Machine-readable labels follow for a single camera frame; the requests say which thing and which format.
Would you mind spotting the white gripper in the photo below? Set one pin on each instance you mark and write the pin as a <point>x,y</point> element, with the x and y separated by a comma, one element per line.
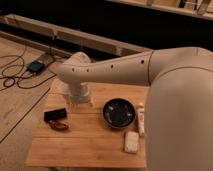
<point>76,94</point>

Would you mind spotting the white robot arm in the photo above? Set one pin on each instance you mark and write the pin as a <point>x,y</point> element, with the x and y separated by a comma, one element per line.
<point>179,105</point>

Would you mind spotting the brown red curled object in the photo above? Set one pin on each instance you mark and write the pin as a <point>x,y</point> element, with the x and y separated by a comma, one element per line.
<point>58,126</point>

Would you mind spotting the black rectangular box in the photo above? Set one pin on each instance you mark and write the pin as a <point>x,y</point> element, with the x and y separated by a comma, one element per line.
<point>55,114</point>

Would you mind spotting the black round bowl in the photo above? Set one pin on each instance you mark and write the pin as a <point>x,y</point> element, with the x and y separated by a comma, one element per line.
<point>118,113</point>

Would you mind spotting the wooden small table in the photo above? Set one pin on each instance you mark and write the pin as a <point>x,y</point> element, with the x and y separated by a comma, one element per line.
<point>89,142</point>

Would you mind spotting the white tube bottle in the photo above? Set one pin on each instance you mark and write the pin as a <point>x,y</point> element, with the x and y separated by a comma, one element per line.
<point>140,118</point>

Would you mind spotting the long wooden shelf beam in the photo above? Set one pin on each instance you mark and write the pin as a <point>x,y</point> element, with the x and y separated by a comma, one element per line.
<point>72,36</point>

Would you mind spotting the white rectangular sponge block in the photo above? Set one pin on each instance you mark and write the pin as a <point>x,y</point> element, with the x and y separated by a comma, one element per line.
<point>131,143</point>

